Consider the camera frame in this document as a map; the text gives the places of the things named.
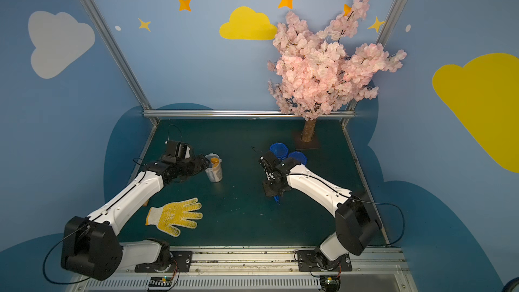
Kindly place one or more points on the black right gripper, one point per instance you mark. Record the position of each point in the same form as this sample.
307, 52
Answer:
269, 184

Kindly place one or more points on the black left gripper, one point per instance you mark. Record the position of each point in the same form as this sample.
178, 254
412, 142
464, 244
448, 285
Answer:
198, 163

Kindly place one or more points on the clear blue-lid container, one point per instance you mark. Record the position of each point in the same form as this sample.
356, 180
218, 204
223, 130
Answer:
298, 156
214, 170
280, 150

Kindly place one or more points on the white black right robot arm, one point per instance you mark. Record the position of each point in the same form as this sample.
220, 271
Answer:
356, 220

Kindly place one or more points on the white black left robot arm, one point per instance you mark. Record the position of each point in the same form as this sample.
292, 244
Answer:
91, 247

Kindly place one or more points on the yellow white work glove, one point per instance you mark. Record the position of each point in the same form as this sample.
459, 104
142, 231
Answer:
171, 217

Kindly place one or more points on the pink artificial blossom tree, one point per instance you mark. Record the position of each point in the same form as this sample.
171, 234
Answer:
318, 76

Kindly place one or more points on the left small circuit board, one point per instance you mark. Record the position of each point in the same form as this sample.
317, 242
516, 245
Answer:
160, 283

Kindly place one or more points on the small circuit board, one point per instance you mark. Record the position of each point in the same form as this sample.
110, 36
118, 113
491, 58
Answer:
329, 284
160, 283

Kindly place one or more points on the right small circuit board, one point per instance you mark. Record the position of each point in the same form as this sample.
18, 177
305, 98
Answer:
329, 284

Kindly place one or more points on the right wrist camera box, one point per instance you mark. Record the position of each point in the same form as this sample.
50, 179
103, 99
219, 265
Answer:
269, 162

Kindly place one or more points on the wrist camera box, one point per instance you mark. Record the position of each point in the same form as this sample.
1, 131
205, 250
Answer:
269, 162
178, 150

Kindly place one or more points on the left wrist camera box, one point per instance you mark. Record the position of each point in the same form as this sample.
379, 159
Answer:
178, 150

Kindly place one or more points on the dark metal tree base plate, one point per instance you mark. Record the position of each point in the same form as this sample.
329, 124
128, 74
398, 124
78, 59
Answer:
300, 144

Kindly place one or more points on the horizontal aluminium back rail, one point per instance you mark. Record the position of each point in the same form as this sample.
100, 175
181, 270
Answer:
205, 114

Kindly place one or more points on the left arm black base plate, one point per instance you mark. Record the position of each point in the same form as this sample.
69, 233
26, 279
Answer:
182, 260

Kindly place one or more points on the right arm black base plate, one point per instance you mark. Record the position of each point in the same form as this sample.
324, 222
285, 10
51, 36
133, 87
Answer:
313, 261

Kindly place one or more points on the front aluminium rail frame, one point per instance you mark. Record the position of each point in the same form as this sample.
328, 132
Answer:
265, 269

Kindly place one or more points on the left aluminium corner post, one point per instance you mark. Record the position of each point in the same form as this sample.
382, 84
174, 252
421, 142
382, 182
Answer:
110, 42

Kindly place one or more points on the aluminium corner post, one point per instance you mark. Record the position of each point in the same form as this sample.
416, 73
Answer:
383, 37
110, 42

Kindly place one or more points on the right aluminium corner post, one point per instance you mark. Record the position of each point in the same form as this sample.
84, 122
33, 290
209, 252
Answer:
383, 37

